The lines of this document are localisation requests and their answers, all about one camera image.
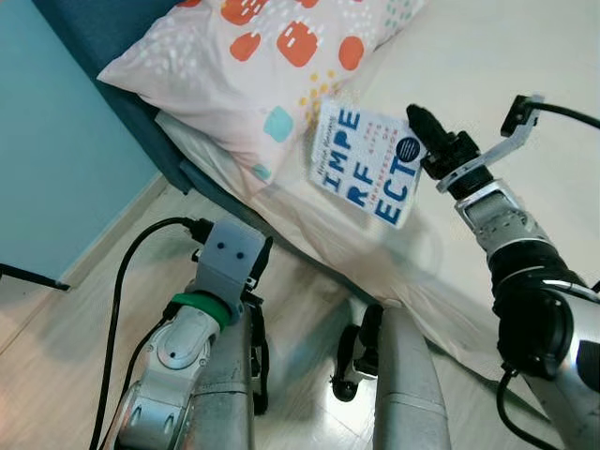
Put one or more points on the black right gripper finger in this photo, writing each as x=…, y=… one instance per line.
x=425, y=125

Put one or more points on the white book blue letters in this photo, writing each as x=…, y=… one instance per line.
x=366, y=159

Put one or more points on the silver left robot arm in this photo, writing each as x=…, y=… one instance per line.
x=183, y=352

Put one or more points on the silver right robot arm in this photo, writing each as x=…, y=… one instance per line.
x=497, y=216

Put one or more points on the cream bed mattress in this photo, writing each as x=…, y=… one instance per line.
x=506, y=56

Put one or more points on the grey right robot leg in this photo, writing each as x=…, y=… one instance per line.
x=408, y=394

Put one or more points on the pink pillow orange print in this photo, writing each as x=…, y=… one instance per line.
x=206, y=75

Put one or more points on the black metal bar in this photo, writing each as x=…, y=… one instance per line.
x=33, y=277

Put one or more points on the dark blue bed headboard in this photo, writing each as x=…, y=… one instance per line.
x=103, y=42

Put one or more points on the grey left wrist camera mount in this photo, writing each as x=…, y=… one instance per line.
x=230, y=258

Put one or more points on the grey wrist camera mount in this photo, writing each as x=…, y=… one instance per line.
x=497, y=152
x=230, y=258

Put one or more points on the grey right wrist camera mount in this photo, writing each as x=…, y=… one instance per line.
x=497, y=152

